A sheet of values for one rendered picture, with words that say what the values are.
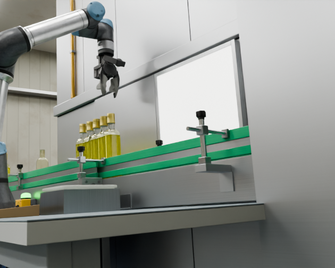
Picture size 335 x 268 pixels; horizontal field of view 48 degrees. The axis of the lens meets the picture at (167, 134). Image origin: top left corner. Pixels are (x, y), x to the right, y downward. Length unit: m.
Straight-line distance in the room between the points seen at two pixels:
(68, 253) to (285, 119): 0.49
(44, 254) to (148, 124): 1.09
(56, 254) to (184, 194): 0.66
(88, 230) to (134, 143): 1.13
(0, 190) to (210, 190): 0.66
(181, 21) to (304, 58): 0.91
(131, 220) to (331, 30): 0.52
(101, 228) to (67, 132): 1.71
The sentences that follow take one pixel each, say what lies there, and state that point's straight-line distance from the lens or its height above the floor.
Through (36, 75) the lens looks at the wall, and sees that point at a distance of 8.73.
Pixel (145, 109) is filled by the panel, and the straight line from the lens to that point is 1.66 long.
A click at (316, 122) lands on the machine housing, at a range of 0.78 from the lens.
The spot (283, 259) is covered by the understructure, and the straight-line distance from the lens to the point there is 0.83.
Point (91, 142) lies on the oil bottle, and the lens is 1.71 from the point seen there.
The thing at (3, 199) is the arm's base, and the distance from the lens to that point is 1.30.
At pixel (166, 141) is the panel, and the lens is 1.54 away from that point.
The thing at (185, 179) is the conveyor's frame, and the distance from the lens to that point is 1.21.
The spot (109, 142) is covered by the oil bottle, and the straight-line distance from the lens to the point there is 1.59.
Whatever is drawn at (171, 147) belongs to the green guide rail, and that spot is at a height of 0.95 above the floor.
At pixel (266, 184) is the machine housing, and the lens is 0.83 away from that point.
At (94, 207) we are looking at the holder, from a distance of 1.31.
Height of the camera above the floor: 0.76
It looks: 11 degrees up
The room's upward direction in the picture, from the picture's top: 4 degrees counter-clockwise
